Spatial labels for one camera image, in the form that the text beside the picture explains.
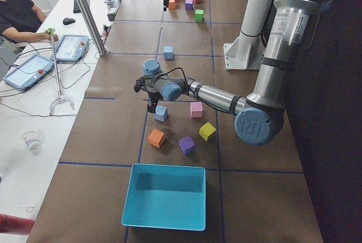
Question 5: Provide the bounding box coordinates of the light blue foam cube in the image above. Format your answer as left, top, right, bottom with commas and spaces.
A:
153, 105, 168, 122
163, 46, 174, 60

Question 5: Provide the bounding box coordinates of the orange foam cube right side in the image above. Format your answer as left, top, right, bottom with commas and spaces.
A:
169, 0, 176, 10

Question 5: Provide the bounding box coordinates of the orange foam cube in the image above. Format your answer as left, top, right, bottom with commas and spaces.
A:
148, 129, 166, 148
169, 0, 176, 10

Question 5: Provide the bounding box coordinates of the purple foam cube right side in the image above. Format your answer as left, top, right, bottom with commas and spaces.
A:
184, 0, 193, 11

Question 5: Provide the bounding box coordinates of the purple foam cube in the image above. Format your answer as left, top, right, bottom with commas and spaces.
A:
179, 136, 196, 155
184, 0, 193, 11

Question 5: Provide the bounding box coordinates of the orange foam cube left side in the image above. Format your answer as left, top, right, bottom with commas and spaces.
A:
148, 129, 166, 148

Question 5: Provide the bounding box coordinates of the green foam cube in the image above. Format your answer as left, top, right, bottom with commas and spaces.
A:
194, 9, 204, 22

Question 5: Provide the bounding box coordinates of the purple foam cube left side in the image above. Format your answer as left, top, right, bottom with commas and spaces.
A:
179, 136, 196, 155

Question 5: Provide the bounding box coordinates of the yellow foam cube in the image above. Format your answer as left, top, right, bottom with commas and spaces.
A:
199, 122, 217, 142

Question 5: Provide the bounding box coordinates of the teal plastic bin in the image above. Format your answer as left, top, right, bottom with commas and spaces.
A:
121, 163, 206, 231

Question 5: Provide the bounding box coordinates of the teach pendant far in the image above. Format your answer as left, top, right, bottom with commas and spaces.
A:
55, 34, 89, 64

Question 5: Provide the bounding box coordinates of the teach pendant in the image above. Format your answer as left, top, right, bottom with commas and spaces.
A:
2, 54, 54, 90
55, 34, 89, 64

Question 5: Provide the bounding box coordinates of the black computer mouse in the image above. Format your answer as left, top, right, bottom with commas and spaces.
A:
63, 18, 76, 25

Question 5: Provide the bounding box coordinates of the reacher grabber tool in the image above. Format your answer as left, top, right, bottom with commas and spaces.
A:
48, 28, 74, 115

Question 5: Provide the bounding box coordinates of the paper cup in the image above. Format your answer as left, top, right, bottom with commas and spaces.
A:
21, 131, 41, 150

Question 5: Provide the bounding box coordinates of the teach pendant near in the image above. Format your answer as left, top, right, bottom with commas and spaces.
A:
2, 54, 54, 90

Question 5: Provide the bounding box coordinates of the person in black shirt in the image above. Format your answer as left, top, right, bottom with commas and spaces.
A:
1, 0, 51, 44

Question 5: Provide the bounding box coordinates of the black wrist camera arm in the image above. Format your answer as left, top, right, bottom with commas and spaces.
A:
133, 77, 148, 93

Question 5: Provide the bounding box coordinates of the white pole mount base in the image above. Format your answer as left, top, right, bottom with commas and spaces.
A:
223, 0, 272, 70

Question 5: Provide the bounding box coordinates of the aluminium frame post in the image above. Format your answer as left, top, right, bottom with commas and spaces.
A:
76, 0, 106, 57

